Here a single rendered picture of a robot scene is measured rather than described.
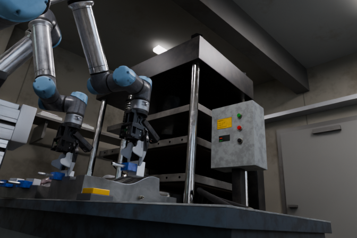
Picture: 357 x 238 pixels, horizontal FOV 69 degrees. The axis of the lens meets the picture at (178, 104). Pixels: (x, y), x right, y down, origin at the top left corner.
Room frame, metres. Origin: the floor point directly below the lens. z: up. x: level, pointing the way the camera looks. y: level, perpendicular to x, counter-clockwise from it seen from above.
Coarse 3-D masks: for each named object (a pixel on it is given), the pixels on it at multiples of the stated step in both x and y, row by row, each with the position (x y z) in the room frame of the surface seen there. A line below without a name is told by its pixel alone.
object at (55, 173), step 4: (40, 172) 1.03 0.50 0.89; (52, 172) 1.07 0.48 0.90; (56, 172) 1.06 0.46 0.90; (60, 172) 1.12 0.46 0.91; (64, 172) 1.09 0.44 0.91; (72, 172) 1.10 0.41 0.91; (52, 176) 1.07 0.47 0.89; (56, 176) 1.06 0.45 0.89; (60, 176) 1.07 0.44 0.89; (56, 180) 1.10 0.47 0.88; (60, 180) 1.09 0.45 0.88
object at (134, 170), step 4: (112, 164) 0.92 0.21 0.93; (116, 164) 0.93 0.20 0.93; (120, 164) 0.94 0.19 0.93; (124, 164) 0.96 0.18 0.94; (128, 164) 0.95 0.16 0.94; (132, 164) 0.96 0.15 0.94; (136, 164) 0.97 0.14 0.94; (144, 164) 1.00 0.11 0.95; (124, 168) 0.96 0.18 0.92; (128, 168) 0.95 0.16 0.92; (132, 168) 0.96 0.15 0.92; (136, 168) 0.97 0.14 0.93; (140, 168) 0.98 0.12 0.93; (128, 172) 1.01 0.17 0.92; (132, 172) 0.99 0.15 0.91; (136, 172) 0.98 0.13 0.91; (140, 172) 0.99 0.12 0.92; (132, 176) 1.02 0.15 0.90; (136, 176) 1.01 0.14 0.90; (140, 176) 1.00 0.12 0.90
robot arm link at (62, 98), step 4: (60, 96) 1.03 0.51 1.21; (64, 96) 1.06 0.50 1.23; (40, 100) 1.03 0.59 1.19; (60, 100) 1.04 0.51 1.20; (64, 100) 1.05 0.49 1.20; (40, 104) 1.04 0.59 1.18; (44, 104) 1.03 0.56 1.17; (48, 104) 1.01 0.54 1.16; (52, 104) 1.01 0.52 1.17; (56, 104) 1.03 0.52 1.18; (60, 104) 1.05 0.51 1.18; (40, 108) 1.07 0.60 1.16; (44, 108) 1.06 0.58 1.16; (48, 108) 1.06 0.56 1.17; (52, 108) 1.06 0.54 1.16; (56, 108) 1.06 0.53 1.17; (60, 108) 1.06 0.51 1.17; (64, 112) 1.09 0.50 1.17
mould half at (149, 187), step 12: (72, 180) 1.02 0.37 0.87; (84, 180) 0.97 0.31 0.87; (96, 180) 1.00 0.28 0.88; (108, 180) 1.04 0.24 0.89; (120, 180) 1.27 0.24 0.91; (132, 180) 1.20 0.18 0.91; (144, 180) 1.17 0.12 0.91; (156, 180) 1.22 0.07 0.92; (48, 192) 1.14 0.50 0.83; (60, 192) 1.07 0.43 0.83; (72, 192) 1.00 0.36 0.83; (120, 192) 1.08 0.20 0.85; (132, 192) 1.13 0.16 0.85; (144, 192) 1.18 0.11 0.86; (156, 192) 1.23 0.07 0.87
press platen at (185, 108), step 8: (200, 104) 1.73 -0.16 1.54; (160, 112) 1.95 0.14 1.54; (168, 112) 1.88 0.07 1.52; (176, 112) 1.83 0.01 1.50; (184, 112) 1.79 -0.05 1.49; (200, 112) 1.77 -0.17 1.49; (208, 112) 1.80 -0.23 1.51; (152, 120) 2.02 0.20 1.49; (160, 120) 2.01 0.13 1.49; (168, 120) 1.99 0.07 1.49; (176, 120) 1.98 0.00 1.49; (184, 120) 1.96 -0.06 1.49; (200, 120) 1.93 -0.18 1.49; (208, 120) 1.92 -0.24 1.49; (112, 128) 2.38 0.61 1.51; (120, 128) 2.31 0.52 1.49; (160, 128) 2.21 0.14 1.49; (168, 128) 2.20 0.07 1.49; (176, 128) 2.18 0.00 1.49; (184, 128) 2.16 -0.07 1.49; (200, 128) 2.13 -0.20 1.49; (208, 128) 2.11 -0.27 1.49; (160, 136) 2.47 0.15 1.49; (176, 136) 2.42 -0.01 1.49; (200, 136) 2.36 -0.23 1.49; (208, 136) 2.34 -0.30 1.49
